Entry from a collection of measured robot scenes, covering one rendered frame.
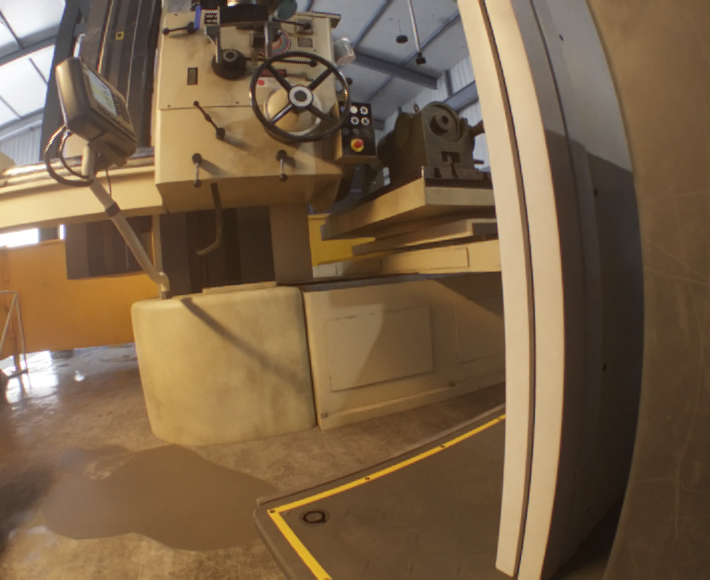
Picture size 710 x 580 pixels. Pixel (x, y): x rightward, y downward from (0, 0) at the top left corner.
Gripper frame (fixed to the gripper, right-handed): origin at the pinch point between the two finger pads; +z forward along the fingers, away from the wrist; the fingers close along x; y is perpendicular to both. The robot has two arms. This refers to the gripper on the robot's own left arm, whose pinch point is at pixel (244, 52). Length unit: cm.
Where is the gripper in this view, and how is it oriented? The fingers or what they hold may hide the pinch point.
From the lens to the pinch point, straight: 110.0
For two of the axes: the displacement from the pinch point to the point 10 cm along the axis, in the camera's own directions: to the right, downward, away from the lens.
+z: 0.3, 8.9, 4.6
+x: -9.1, 2.2, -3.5
